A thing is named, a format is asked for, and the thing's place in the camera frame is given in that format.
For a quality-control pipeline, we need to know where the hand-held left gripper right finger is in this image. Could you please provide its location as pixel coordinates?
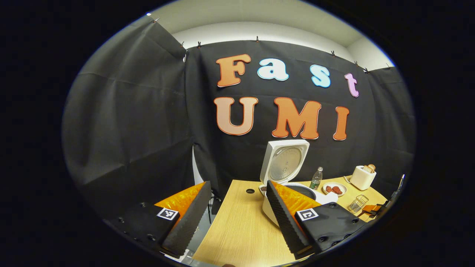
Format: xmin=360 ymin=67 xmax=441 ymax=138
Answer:
xmin=266 ymin=180 xmax=371 ymax=260

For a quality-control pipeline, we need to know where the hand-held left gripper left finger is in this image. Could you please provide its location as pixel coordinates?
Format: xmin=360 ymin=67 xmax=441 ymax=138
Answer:
xmin=103 ymin=181 xmax=212 ymax=259

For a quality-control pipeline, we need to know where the wire chopstick holder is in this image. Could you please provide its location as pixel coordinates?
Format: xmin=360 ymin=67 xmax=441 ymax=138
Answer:
xmin=348 ymin=194 xmax=370 ymax=213

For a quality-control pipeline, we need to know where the white rice cooker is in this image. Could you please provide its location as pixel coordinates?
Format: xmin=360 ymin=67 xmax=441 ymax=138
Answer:
xmin=259 ymin=139 xmax=339 ymax=227

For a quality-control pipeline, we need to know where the white toaster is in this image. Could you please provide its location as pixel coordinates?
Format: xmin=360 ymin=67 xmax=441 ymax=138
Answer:
xmin=349 ymin=165 xmax=377 ymax=191

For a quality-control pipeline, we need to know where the white plate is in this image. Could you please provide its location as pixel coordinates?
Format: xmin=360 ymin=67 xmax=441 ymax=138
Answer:
xmin=322 ymin=182 xmax=348 ymax=197

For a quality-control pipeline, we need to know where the clear plastic water bottle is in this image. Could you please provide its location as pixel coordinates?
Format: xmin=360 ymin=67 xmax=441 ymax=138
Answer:
xmin=309 ymin=167 xmax=323 ymax=190

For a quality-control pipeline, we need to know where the black backdrop cloth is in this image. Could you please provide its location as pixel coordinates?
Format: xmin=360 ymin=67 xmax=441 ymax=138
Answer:
xmin=62 ymin=15 xmax=416 ymax=219

